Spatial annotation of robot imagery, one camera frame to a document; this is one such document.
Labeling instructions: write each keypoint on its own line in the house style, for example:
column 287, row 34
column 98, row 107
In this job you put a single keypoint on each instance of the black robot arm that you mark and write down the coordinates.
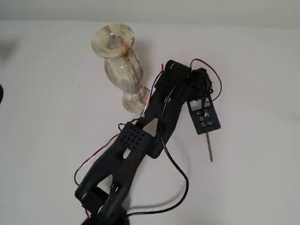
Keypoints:
column 131, row 164

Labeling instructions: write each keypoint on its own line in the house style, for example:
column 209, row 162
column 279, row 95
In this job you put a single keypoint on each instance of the dark object at table edge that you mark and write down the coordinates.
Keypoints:
column 1, row 93

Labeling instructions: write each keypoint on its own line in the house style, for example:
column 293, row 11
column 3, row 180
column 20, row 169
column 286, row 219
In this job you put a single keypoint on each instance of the green beige marble vase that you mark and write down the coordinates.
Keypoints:
column 124, row 70

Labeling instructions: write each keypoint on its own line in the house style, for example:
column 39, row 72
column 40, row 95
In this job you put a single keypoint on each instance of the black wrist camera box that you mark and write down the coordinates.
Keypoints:
column 206, row 122

